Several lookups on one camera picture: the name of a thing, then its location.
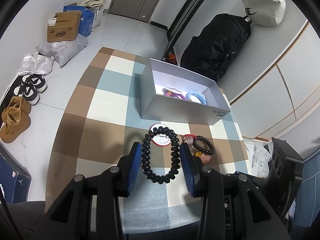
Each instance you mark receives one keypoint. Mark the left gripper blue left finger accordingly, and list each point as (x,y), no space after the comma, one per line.
(131,168)

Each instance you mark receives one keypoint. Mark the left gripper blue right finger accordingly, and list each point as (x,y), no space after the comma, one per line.
(190,170)

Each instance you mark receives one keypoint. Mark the blue bunny hair band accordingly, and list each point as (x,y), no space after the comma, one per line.
(198,95)

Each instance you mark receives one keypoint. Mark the small pink figurine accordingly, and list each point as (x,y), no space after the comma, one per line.
(204,157)

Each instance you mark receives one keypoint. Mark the white red round badge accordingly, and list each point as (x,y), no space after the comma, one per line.
(160,140)

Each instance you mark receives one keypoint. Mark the red hair clip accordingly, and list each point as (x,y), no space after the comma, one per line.
(189,138)

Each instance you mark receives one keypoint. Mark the checkered table cloth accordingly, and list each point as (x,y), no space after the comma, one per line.
(100,124)

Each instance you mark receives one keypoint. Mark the grey open cardboard box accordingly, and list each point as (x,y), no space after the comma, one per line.
(154,105)

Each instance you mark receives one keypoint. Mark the purple hair band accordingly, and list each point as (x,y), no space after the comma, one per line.
(174,93)

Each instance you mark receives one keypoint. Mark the dark blue shoe box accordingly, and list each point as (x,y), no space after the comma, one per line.
(15,181)

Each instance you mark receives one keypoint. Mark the black backpack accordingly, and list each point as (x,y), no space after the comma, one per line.
(218,44)

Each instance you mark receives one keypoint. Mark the tan suede boot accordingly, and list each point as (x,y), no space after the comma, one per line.
(15,123)
(16,102)

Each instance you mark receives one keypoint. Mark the grey plastic parcel bag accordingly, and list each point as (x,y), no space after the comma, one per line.
(62,51)

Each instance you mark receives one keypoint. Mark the clear plastic bag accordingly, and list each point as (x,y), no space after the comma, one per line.
(36,64)

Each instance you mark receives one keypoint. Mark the blue cardboard box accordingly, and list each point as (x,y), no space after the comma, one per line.
(86,19)

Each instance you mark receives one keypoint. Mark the brown cardboard box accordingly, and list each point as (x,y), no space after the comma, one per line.
(64,26)

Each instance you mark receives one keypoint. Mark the cream tote bag on floor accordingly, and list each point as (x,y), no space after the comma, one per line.
(97,7)

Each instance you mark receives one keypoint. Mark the black tripod stand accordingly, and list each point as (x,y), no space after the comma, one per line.
(180,22)

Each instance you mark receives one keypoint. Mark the white canvas drawstring bag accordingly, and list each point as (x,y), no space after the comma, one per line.
(268,13)

